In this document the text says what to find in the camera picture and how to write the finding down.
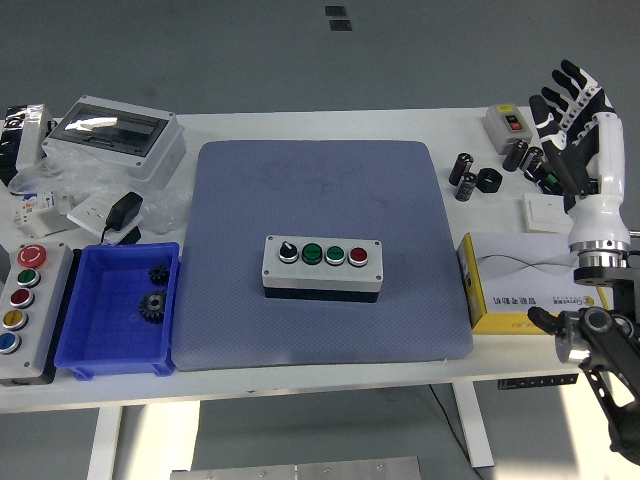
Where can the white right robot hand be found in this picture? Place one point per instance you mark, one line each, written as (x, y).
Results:
(607, 150)

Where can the grey four-button control box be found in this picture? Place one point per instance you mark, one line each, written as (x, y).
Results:
(320, 280)

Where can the grey five-button control station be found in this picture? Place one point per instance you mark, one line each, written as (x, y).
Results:
(45, 320)

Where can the black module green terminal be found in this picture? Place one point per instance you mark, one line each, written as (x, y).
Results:
(551, 178)

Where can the black cylindrical capacitor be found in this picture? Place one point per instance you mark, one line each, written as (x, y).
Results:
(532, 160)
(466, 186)
(461, 169)
(515, 156)

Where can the black hex nut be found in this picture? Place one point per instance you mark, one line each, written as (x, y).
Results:
(489, 180)

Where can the yellow and white cardboard box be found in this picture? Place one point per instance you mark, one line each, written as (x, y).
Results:
(515, 280)

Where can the black table control panel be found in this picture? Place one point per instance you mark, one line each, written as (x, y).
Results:
(535, 381)

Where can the dark floor plate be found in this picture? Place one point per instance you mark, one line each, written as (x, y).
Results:
(340, 25)
(335, 11)

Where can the white table leg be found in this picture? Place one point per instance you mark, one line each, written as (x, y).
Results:
(104, 445)
(475, 430)

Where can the grey-blue table mat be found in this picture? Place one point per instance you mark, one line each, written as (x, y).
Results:
(240, 325)

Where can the grey distribution box clear lid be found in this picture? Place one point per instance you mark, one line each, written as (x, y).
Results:
(150, 160)

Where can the small black gear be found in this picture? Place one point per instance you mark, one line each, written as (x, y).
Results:
(157, 274)

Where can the large black gear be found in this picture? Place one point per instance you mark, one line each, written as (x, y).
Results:
(153, 306)

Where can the black power adapter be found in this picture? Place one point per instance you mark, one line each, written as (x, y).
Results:
(124, 210)

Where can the clear plastic bag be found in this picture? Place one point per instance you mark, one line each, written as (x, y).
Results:
(75, 175)

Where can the blue plastic bin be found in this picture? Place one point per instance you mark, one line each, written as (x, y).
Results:
(100, 345)

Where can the white circuit breaker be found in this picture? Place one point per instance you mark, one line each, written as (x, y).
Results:
(35, 212)

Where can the black silver foil packet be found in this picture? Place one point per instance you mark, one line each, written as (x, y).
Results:
(10, 135)

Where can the grey object at edge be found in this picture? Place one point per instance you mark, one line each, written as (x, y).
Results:
(3, 265)

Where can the white wall switch plate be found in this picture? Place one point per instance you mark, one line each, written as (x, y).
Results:
(545, 212)

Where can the grey two-button switch box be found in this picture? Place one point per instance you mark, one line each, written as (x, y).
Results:
(497, 127)

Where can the white wall socket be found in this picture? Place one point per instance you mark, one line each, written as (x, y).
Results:
(87, 212)

